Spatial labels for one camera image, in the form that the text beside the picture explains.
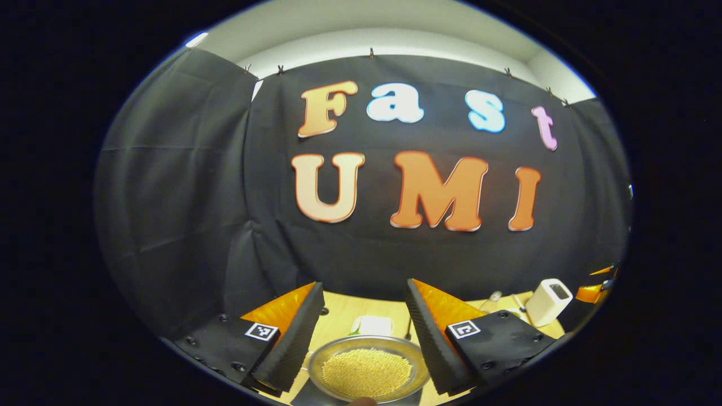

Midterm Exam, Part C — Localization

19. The sandwich with lettuce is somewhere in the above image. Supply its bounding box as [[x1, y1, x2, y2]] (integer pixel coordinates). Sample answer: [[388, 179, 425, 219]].
[[351, 315, 394, 337]]

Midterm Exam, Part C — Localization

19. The row of cloth clips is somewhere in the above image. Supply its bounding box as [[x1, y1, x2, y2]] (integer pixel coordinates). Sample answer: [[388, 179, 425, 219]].
[[243, 48, 571, 108]]

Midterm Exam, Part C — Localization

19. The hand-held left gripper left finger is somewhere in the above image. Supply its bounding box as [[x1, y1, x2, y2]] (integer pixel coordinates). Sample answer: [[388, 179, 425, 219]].
[[172, 282, 326, 394]]

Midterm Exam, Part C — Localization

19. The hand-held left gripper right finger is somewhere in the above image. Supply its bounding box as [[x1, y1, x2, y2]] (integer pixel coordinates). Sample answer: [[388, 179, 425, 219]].
[[406, 278, 565, 395]]

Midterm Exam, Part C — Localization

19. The clear plastic water bottle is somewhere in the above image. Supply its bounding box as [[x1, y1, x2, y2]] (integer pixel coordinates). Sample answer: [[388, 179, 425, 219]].
[[479, 290, 504, 314]]

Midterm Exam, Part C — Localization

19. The pile of soybeans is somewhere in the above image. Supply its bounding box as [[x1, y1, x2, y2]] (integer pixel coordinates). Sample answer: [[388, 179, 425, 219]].
[[322, 348, 413, 398]]

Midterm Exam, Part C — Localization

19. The stainless steel pot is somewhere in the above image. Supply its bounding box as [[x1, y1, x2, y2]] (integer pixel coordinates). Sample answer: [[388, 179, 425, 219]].
[[307, 336, 432, 404]]

